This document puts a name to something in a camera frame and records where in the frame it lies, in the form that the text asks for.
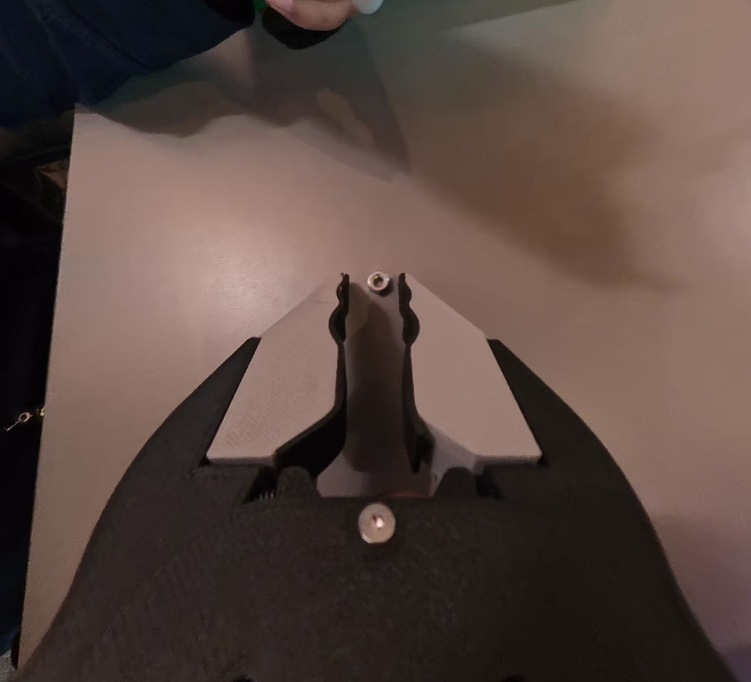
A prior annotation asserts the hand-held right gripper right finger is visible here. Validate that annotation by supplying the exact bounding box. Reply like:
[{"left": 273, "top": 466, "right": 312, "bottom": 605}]
[{"left": 398, "top": 274, "right": 543, "bottom": 495}]

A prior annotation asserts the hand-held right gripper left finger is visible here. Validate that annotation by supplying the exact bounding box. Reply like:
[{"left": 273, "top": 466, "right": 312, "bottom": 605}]
[{"left": 205, "top": 274, "right": 352, "bottom": 481}]

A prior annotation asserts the person's left forearm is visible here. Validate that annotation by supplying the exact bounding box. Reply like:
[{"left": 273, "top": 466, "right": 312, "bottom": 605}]
[{"left": 0, "top": 0, "right": 257, "bottom": 131}]

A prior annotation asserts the person's dark jacket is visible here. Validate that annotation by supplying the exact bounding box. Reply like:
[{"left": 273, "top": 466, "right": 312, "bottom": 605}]
[{"left": 0, "top": 124, "right": 74, "bottom": 668}]

